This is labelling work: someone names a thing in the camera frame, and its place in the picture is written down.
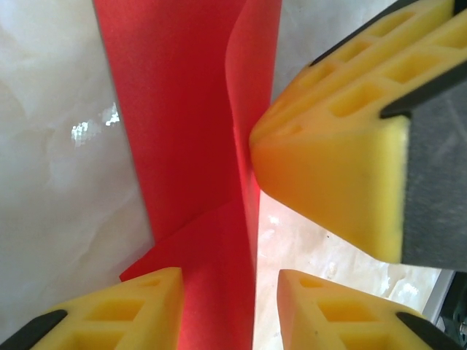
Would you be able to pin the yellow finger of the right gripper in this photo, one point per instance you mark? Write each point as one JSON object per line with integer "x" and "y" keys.
{"x": 335, "y": 175}
{"x": 419, "y": 14}

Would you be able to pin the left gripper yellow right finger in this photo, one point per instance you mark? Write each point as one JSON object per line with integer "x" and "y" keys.
{"x": 321, "y": 328}

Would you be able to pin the red paper sheet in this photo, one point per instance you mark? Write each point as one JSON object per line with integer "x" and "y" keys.
{"x": 164, "y": 109}

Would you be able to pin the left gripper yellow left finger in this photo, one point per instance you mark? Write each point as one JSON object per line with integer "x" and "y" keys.
{"x": 146, "y": 302}

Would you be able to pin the long aluminium base rail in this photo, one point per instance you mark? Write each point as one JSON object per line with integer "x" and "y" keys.
{"x": 438, "y": 291}

